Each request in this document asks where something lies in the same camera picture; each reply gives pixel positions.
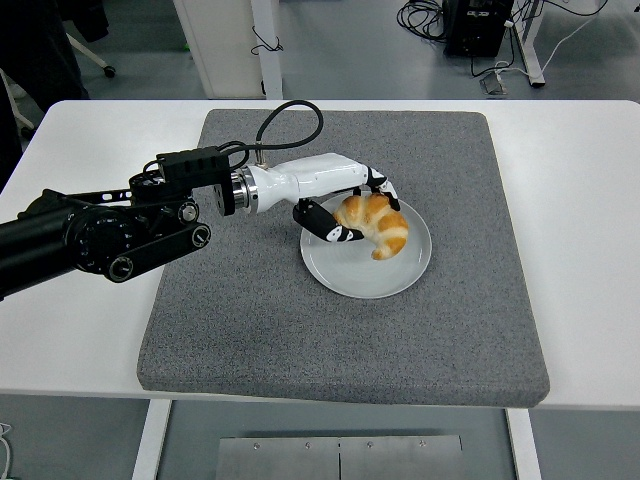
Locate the long white cable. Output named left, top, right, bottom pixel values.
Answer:
left=492, top=0, right=610, bottom=81

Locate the thin white cord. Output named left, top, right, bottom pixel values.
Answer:
left=0, top=422, right=14, bottom=480

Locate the thin black knotted cable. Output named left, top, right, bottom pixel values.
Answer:
left=249, top=24, right=285, bottom=56

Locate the clear floor socket cover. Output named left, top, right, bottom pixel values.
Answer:
left=480, top=69, right=510, bottom=96

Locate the white cabinet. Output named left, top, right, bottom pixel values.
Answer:
left=172, top=0, right=265, bottom=99

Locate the white chair base with casters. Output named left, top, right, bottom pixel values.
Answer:
left=0, top=32, right=118, bottom=139

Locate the white desk leg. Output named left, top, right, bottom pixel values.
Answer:
left=514, top=0, right=547, bottom=89

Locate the grey metal plate with screws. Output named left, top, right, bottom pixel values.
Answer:
left=215, top=435, right=465, bottom=480

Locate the white table leg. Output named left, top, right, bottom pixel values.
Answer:
left=505, top=408, right=544, bottom=480
left=130, top=399, right=173, bottom=480

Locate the golden croissant bread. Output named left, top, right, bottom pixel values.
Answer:
left=332, top=193, right=410, bottom=261

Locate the light grey round plate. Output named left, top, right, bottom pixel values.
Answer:
left=299, top=192, right=433, bottom=300

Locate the black cable bundle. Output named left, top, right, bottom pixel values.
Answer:
left=397, top=0, right=449, bottom=44

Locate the grey felt mat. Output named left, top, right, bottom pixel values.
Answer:
left=136, top=107, right=552, bottom=409

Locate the white column post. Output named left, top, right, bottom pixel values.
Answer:
left=249, top=0, right=285, bottom=100

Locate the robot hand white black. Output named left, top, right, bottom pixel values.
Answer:
left=248, top=152, right=402, bottom=245

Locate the person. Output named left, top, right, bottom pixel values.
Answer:
left=0, top=0, right=110, bottom=192

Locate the black computer case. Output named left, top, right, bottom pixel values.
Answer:
left=442, top=0, right=517, bottom=57

